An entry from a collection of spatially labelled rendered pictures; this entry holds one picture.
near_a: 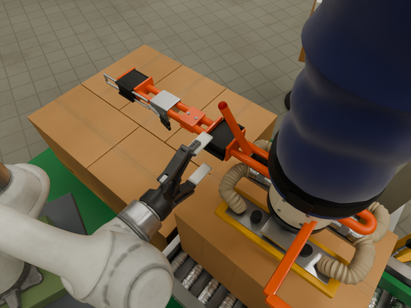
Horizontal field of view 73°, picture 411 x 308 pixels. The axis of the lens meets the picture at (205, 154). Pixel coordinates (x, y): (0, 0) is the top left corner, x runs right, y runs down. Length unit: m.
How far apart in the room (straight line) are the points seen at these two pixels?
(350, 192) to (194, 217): 0.55
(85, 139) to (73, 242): 1.34
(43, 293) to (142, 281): 0.75
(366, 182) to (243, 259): 0.51
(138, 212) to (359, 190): 0.41
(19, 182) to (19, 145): 1.75
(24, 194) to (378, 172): 0.91
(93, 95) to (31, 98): 1.18
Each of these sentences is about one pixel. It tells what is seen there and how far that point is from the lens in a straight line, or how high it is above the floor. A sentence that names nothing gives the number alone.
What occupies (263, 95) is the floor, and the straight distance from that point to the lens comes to 2.72.
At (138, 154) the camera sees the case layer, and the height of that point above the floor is 0.54.
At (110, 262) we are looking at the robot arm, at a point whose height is 1.40.
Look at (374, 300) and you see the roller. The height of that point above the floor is 0.55.
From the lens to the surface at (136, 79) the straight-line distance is 0.91.
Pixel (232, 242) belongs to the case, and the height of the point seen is 0.95.
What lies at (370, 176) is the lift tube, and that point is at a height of 1.45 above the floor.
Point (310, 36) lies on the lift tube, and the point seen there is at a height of 1.61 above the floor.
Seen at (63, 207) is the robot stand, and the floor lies 0.75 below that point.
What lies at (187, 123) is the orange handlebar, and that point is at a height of 1.24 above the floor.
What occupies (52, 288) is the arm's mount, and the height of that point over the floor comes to 0.81.
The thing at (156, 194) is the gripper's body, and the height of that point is 1.26.
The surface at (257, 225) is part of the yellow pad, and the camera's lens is 0.76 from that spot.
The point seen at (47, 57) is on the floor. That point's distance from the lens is 3.55.
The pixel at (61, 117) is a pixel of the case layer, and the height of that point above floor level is 0.54.
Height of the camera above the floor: 1.81
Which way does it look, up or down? 55 degrees down
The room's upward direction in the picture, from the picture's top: straight up
